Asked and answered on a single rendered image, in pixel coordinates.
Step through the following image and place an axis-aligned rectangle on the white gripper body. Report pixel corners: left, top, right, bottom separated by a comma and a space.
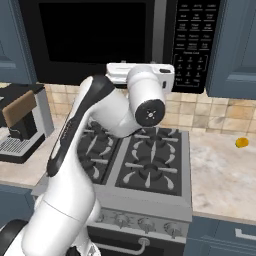
105, 62, 155, 85

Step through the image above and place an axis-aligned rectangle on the black microwave door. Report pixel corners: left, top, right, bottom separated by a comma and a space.
17, 0, 168, 86

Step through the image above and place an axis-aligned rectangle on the silver microwave door handle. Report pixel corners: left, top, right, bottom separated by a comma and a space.
152, 0, 168, 65

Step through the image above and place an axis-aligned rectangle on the black and silver coffee machine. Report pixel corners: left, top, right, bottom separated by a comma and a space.
0, 82, 55, 165

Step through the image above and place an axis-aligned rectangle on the blue drawer front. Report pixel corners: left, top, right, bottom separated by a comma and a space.
184, 215, 256, 256

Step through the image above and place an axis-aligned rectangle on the black microwave oven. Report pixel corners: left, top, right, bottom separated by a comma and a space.
17, 0, 222, 95

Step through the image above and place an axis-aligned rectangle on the silver stove with black hob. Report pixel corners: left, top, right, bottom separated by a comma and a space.
31, 119, 194, 256

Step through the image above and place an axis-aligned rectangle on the silver oven door handle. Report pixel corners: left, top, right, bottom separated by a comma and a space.
90, 237, 151, 256

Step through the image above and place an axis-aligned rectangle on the yellow round fruit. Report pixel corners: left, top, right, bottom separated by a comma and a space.
234, 136, 250, 149

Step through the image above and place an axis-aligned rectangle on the blue base cupboard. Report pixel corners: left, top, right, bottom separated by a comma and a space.
0, 184, 37, 231

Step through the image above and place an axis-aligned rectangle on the blue wall cupboard door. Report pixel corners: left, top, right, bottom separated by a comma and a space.
0, 0, 38, 85
205, 0, 256, 101

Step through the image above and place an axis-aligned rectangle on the silver drawer handle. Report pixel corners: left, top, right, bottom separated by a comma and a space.
234, 227, 256, 242

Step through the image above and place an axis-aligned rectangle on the black oven door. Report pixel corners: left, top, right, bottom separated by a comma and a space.
86, 227, 186, 256

